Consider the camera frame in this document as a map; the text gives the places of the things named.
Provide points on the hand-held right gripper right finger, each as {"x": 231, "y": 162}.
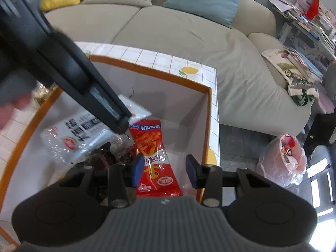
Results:
{"x": 191, "y": 172}

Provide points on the light blue pillow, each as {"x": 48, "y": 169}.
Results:
{"x": 207, "y": 0}

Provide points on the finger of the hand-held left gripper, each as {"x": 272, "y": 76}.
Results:
{"x": 105, "y": 97}

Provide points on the large white snack packet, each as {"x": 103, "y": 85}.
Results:
{"x": 71, "y": 136}

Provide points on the pink plastic bag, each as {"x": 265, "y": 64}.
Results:
{"x": 283, "y": 160}

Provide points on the black chair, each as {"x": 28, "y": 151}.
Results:
{"x": 321, "y": 134}

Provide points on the clear bag of dark snacks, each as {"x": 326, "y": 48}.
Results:
{"x": 105, "y": 157}

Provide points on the pile of books and papers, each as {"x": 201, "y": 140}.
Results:
{"x": 315, "y": 29}

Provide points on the red snack packet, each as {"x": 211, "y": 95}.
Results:
{"x": 155, "y": 147}

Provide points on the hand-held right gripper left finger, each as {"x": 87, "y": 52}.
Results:
{"x": 137, "y": 172}

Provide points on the small white snack packet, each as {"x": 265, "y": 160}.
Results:
{"x": 139, "y": 110}

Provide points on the beige sofa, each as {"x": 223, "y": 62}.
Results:
{"x": 183, "y": 39}

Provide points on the person's left hand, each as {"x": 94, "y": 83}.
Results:
{"x": 10, "y": 110}

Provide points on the orange cardboard box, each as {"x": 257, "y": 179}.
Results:
{"x": 168, "y": 102}

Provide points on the red paper bag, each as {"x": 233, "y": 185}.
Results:
{"x": 312, "y": 8}

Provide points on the stack of thin books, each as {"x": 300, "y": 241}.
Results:
{"x": 304, "y": 63}

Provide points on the pink stool cushion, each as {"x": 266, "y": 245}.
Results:
{"x": 326, "y": 102}

